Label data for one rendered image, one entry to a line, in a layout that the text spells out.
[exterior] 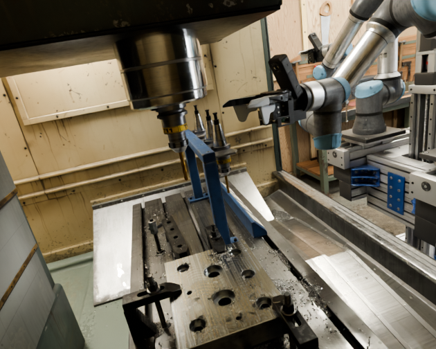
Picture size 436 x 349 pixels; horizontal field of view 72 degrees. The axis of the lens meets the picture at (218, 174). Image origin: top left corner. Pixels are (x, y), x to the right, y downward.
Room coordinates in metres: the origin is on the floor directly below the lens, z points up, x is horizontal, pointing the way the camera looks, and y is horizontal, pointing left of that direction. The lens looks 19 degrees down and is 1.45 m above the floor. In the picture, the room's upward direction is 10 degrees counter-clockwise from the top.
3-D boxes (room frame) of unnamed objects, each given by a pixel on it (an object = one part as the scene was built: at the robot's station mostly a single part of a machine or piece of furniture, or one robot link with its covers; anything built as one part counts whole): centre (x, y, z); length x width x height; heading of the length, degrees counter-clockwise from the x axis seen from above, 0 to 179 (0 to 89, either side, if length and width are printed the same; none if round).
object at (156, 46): (0.62, 0.07, 1.46); 0.16 x 0.16 x 0.12
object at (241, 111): (0.76, -0.08, 1.35); 0.09 x 0.03 x 0.06; 94
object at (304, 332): (0.43, -0.09, 0.97); 0.13 x 0.03 x 0.15; 11
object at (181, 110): (0.62, 0.07, 1.39); 0.06 x 0.06 x 0.03
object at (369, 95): (1.43, -0.78, 1.20); 0.13 x 0.12 x 0.14; 116
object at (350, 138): (1.43, -0.79, 1.01); 0.36 x 0.22 x 0.06; 102
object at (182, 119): (0.62, 0.07, 1.36); 0.05 x 0.05 x 0.03
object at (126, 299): (0.57, 0.20, 0.97); 0.13 x 0.03 x 0.15; 101
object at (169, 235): (0.90, 0.18, 0.93); 0.26 x 0.05 x 0.06; 16
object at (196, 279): (0.58, 0.04, 0.97); 0.29 x 0.23 x 0.05; 11
